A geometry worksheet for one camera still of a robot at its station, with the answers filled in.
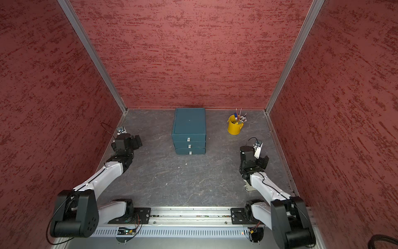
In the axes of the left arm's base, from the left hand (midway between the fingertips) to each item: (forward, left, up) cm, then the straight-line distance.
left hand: (129, 141), depth 87 cm
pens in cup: (+21, -67, -3) cm, 71 cm away
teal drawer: (-1, -36, +6) cm, 36 cm away
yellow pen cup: (+15, -64, -6) cm, 66 cm away
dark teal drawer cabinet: (+1, -36, +8) cm, 37 cm away
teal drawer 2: (-2, -35, -8) cm, 36 cm away
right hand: (-5, -74, -4) cm, 74 cm away
